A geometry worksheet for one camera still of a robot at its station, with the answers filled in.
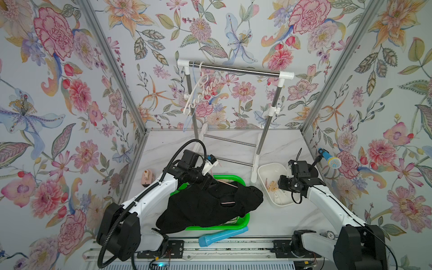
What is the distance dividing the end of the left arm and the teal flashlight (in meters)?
0.21

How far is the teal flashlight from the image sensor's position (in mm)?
748

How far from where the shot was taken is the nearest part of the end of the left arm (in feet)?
1.98
